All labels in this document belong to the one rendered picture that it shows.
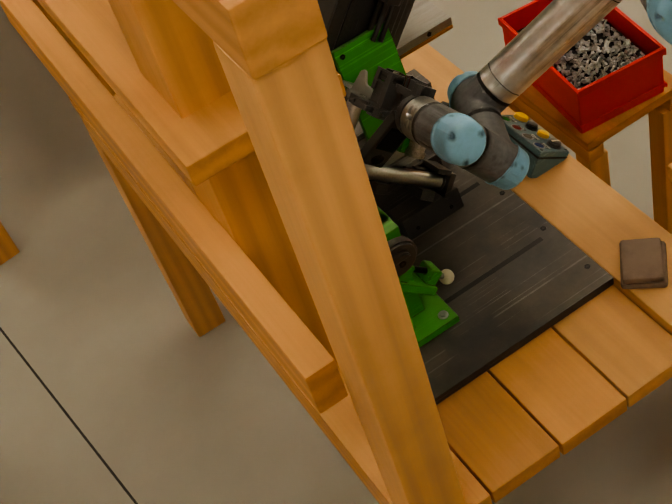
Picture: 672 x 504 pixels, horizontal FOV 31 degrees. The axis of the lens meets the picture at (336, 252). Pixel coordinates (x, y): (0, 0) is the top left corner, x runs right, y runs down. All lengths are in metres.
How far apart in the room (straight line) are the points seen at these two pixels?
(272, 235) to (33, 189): 2.35
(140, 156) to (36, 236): 1.95
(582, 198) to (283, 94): 1.16
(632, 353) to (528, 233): 0.32
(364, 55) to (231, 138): 0.59
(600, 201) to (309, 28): 1.19
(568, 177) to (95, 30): 0.95
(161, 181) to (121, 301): 1.68
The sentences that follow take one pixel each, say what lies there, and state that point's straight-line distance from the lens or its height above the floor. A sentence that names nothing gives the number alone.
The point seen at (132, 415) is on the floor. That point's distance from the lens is 3.40.
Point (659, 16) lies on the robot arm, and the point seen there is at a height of 1.45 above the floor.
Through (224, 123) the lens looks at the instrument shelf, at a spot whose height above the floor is 1.54.
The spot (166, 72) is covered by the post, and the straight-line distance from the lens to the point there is 1.64.
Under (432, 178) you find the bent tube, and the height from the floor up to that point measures 0.98.
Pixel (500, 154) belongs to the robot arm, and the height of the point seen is 1.24.
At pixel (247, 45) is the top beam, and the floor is 1.89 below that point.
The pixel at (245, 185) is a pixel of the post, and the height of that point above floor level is 1.37.
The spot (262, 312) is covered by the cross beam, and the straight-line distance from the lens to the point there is 1.76.
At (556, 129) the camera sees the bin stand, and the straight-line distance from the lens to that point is 2.63.
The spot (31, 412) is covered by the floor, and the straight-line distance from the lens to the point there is 3.55.
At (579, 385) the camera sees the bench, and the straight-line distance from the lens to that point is 2.07.
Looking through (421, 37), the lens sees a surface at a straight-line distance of 2.36.
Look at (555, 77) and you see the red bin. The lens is 2.55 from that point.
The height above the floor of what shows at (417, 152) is 1.05.
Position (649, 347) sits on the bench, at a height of 0.88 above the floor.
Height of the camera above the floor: 2.59
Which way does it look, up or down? 47 degrees down
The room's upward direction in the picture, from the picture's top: 19 degrees counter-clockwise
